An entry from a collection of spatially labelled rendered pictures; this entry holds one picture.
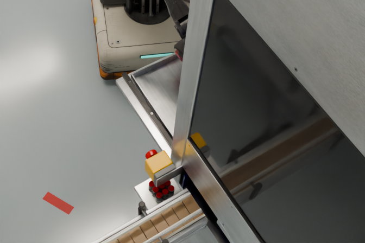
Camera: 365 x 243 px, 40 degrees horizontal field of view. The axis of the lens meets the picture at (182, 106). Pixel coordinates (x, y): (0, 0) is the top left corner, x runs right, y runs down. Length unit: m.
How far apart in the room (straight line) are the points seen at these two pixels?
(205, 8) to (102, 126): 1.88
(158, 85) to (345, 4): 1.28
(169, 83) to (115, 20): 1.03
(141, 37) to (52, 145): 0.75
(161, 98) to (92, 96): 1.09
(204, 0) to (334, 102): 0.34
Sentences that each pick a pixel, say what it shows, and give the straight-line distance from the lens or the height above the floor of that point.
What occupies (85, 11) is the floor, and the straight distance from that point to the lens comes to 3.27.
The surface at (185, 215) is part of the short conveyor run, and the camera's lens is 1.61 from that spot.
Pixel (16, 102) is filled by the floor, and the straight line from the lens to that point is 2.94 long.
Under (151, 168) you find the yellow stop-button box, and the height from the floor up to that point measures 1.03.
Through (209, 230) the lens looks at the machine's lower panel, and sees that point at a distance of 1.67.
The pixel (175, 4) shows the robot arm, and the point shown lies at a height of 1.24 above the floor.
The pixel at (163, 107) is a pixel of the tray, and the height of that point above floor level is 0.88.
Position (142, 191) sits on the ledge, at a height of 0.88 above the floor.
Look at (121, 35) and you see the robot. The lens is 2.78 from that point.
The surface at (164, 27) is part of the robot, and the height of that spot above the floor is 0.28.
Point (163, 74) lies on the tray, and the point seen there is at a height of 0.88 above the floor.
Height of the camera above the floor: 2.46
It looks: 59 degrees down
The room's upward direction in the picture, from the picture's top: 8 degrees clockwise
